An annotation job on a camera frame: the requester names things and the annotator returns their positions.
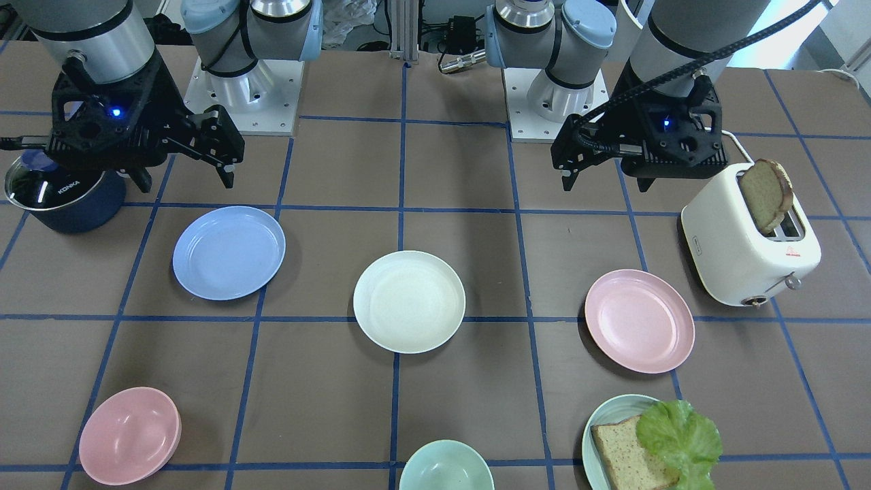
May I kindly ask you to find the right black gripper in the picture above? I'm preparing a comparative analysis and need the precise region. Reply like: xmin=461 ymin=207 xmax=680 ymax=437
xmin=46 ymin=52 xmax=244 ymax=193

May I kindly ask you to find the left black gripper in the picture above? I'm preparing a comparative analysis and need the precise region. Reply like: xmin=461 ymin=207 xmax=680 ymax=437
xmin=550 ymin=69 xmax=727 ymax=193

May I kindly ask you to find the blue plate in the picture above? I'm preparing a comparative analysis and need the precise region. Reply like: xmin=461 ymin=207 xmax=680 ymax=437
xmin=172 ymin=206 xmax=286 ymax=301

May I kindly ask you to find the pink plate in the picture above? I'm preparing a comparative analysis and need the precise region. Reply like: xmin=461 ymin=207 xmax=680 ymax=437
xmin=584 ymin=269 xmax=695 ymax=374

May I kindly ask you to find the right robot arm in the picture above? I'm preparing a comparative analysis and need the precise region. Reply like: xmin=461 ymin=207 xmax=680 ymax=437
xmin=2 ymin=1 xmax=323 ymax=193

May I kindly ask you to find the white chair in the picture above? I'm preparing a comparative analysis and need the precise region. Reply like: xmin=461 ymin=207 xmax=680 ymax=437
xmin=606 ymin=1 xmax=643 ymax=64

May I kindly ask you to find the black power adapter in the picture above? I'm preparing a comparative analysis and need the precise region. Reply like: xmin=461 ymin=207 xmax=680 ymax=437
xmin=445 ymin=16 xmax=477 ymax=54

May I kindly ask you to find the dark blue pot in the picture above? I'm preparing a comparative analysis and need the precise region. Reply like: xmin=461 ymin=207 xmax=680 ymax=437
xmin=4 ymin=150 xmax=127 ymax=233

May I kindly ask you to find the white toaster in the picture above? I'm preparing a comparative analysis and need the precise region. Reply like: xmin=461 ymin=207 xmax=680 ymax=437
xmin=679 ymin=162 xmax=822 ymax=306

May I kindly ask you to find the bread slice in toaster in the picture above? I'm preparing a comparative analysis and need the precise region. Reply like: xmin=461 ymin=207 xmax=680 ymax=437
xmin=738 ymin=159 xmax=794 ymax=235

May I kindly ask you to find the white plate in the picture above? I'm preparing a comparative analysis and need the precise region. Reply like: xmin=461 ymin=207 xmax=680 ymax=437
xmin=352 ymin=250 xmax=466 ymax=354

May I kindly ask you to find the light green plate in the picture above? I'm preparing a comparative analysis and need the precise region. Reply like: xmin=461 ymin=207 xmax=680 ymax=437
xmin=580 ymin=394 xmax=659 ymax=489

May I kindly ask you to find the pink bowl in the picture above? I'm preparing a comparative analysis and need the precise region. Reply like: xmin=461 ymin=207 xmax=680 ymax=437
xmin=78 ymin=387 xmax=182 ymax=486

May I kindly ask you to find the green lettuce leaf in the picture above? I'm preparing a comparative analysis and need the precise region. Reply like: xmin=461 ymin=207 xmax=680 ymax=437
xmin=636 ymin=399 xmax=723 ymax=489

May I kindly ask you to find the bread slice on plate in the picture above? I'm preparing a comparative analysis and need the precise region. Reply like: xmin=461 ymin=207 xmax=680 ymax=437
xmin=591 ymin=414 xmax=679 ymax=489

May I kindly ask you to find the mint green bowl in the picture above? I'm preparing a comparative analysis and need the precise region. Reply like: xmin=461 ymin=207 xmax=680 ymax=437
xmin=398 ymin=440 xmax=495 ymax=489

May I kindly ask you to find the black braided cable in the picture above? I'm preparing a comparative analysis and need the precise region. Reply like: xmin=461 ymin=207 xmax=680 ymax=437
xmin=578 ymin=0 xmax=824 ymax=154

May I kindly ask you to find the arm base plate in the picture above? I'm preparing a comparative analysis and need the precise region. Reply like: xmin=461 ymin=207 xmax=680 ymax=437
xmin=184 ymin=60 xmax=307 ymax=137
xmin=503 ymin=68 xmax=608 ymax=143

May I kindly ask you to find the white toaster cable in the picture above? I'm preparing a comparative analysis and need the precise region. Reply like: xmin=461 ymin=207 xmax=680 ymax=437
xmin=718 ymin=129 xmax=755 ymax=164

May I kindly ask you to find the silver cable connector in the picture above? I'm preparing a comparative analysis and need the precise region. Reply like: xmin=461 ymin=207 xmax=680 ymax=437
xmin=438 ymin=49 xmax=487 ymax=75

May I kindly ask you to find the aluminium frame post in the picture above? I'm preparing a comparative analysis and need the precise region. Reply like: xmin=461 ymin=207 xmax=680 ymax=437
xmin=385 ymin=1 xmax=421 ymax=66

